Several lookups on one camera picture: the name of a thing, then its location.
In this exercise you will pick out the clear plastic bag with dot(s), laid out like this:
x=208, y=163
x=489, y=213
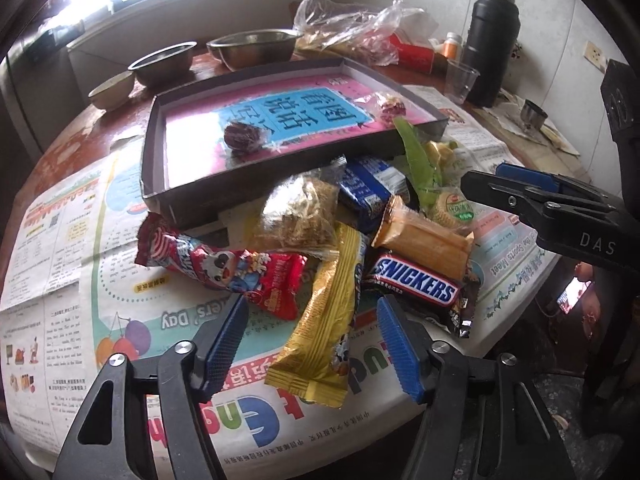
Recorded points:
x=345, y=25

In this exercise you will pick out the yellow snack bar packet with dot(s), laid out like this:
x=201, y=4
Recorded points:
x=320, y=335

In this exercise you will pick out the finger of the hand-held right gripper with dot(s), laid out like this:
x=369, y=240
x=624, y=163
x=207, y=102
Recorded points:
x=525, y=174
x=505, y=197

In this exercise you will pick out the colourful newspaper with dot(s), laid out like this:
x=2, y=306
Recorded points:
x=125, y=240
x=480, y=130

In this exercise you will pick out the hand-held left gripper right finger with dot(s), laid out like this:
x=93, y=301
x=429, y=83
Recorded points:
x=400, y=350

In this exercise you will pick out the small metal cup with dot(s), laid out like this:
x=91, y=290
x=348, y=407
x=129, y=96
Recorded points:
x=532, y=115

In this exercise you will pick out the red and white wrapped candy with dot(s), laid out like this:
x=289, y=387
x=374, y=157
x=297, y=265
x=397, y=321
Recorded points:
x=392, y=107

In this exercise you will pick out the red snack packet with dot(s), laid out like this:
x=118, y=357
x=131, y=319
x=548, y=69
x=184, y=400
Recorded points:
x=210, y=265

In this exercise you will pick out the person's right hand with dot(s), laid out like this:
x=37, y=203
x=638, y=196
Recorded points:
x=584, y=271

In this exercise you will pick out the small lit screen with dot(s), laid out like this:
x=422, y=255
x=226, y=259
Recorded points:
x=572, y=299

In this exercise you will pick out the large metal bowl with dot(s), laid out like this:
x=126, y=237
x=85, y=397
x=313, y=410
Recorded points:
x=255, y=47

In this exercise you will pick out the small round green-label pastry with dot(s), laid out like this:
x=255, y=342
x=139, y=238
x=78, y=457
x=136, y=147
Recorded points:
x=450, y=207

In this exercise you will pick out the white paper sheet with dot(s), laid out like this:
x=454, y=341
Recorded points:
x=505, y=115

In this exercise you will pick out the grey refrigerator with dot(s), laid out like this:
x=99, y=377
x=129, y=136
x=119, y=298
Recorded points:
x=30, y=105

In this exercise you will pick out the green packet with yellow snack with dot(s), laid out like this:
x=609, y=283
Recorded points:
x=417, y=160

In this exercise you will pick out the blue cookie packet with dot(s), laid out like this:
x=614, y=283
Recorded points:
x=367, y=185

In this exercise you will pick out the brown chocolate bar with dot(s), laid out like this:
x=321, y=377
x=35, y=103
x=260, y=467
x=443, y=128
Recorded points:
x=415, y=285

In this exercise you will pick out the small metal bowl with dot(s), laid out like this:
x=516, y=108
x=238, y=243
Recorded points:
x=162, y=62

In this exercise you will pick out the orange pill bottle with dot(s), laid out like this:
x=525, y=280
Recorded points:
x=451, y=47

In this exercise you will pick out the clear noodle snack packet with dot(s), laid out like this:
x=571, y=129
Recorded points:
x=300, y=215

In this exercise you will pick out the cardboard tray with pink lining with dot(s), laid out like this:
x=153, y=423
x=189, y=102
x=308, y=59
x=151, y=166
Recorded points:
x=190, y=125

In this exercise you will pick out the red cylindrical container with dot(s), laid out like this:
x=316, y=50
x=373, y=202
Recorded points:
x=415, y=55

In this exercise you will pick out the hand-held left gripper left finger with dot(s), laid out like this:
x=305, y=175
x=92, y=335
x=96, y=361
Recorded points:
x=227, y=345

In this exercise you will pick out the dark red round candy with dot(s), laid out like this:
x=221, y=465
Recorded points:
x=242, y=136

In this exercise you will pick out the black thermos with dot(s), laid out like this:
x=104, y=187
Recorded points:
x=487, y=45

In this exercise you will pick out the clear plastic cup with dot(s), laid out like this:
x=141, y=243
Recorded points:
x=461, y=80

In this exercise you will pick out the ceramic bowl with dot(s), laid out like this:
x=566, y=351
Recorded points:
x=112, y=91

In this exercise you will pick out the wall socket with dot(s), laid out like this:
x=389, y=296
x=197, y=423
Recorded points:
x=595, y=57

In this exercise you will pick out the orange biscuit packet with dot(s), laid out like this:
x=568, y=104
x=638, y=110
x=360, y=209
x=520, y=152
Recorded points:
x=425, y=240

